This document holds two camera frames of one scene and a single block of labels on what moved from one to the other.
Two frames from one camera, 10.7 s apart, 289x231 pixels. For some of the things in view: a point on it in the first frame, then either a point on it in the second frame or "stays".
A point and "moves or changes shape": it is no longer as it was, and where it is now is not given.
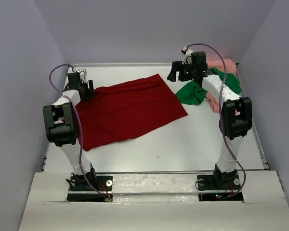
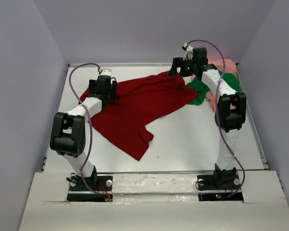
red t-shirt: [122, 110] moves or changes shape
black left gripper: [89, 94] to [112, 91]
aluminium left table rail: [44, 163] stays
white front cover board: [158, 202] stays
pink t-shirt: [228, 65] stays
